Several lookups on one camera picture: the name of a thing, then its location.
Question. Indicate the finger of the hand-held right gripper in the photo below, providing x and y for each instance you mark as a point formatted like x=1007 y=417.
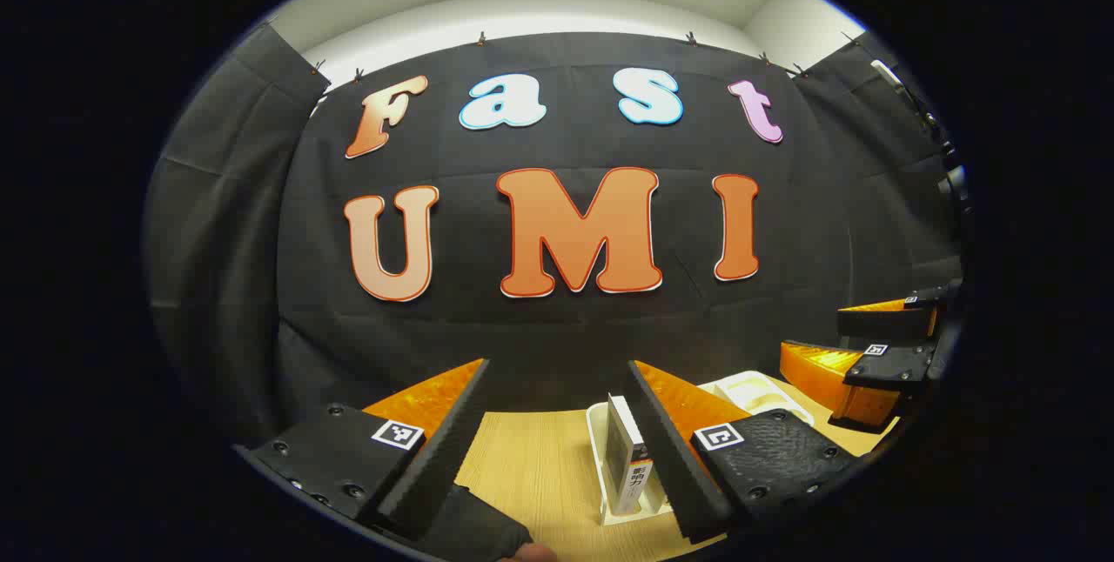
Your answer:
x=888 y=324
x=896 y=366

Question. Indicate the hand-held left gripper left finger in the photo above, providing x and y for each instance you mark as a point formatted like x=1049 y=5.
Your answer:
x=444 y=449

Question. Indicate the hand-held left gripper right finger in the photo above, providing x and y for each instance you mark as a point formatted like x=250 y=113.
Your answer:
x=670 y=458

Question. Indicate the portrait cover book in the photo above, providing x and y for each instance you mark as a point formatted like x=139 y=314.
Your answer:
x=628 y=458

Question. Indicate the white bookshelf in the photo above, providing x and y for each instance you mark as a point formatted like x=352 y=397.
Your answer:
x=597 y=458

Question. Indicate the black backdrop cloth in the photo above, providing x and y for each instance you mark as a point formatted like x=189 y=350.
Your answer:
x=557 y=336

